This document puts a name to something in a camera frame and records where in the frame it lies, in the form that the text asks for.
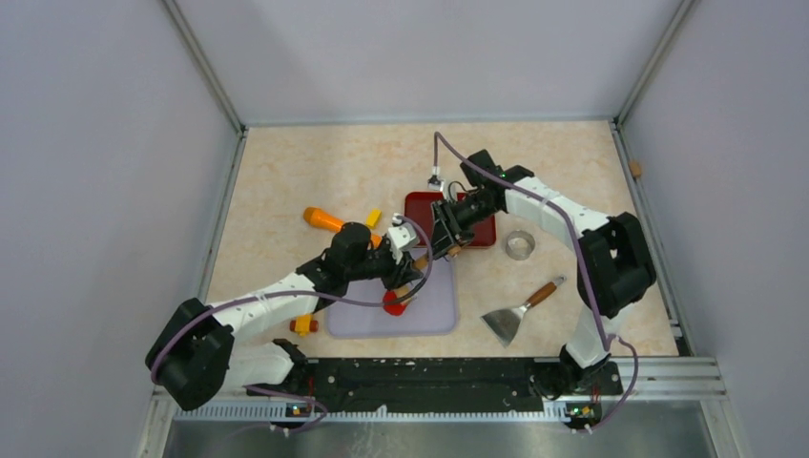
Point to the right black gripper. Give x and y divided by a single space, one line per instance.
448 230

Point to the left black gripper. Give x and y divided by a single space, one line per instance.
398 274

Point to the wooden dough roller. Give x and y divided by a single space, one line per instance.
448 258

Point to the red dough lump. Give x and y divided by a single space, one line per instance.
394 305

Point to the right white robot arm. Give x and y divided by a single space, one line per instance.
614 263

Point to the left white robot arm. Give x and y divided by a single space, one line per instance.
191 356

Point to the lavender plastic tray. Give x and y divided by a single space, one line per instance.
433 311

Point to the dark red lacquer tray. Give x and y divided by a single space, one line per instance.
417 206

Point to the small yellow block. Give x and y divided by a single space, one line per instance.
373 218

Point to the orange plastic rolling pin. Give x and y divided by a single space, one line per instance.
317 218

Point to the yellow toy car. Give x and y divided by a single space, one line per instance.
304 325

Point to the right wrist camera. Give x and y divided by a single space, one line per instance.
448 189

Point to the metal ring cutter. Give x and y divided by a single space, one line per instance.
519 245

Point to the metal scraper wooden handle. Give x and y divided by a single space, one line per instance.
504 323

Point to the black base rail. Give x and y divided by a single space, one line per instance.
443 385

